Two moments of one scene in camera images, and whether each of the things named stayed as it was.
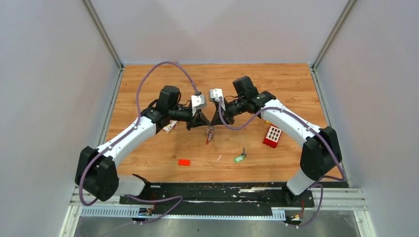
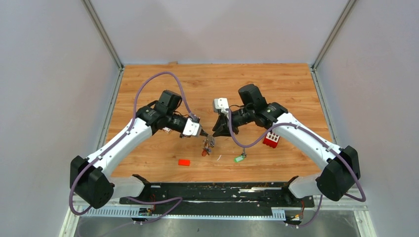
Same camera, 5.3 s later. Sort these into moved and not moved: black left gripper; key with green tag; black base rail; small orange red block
Moved: black left gripper
Not moved: small orange red block; key with green tag; black base rail
